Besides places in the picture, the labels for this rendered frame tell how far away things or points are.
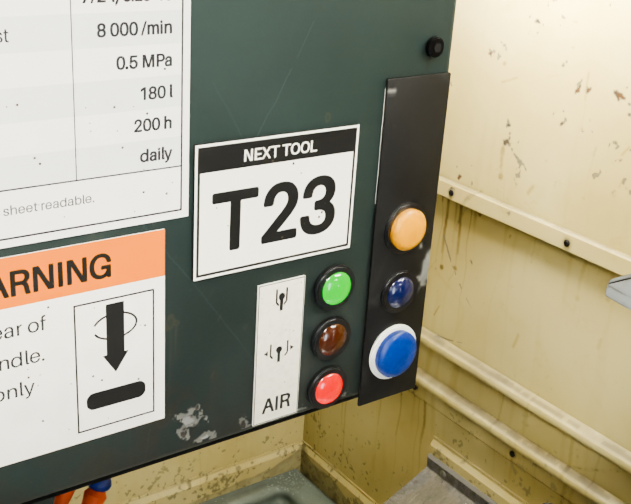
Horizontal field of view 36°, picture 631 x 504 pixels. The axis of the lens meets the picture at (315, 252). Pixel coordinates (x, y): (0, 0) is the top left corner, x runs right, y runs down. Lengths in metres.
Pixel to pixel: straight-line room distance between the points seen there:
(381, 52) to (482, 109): 0.99
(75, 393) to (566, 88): 1.02
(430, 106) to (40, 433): 0.27
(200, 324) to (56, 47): 0.16
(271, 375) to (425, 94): 0.18
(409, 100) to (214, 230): 0.13
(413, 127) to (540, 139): 0.90
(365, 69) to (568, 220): 0.93
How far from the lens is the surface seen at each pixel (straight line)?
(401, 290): 0.57
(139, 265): 0.47
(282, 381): 0.55
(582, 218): 1.40
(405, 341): 0.58
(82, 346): 0.47
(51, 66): 0.42
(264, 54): 0.47
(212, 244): 0.48
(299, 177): 0.50
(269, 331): 0.52
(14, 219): 0.44
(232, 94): 0.47
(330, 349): 0.55
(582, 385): 1.47
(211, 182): 0.47
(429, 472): 1.77
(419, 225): 0.55
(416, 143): 0.54
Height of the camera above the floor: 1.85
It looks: 22 degrees down
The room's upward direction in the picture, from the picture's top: 4 degrees clockwise
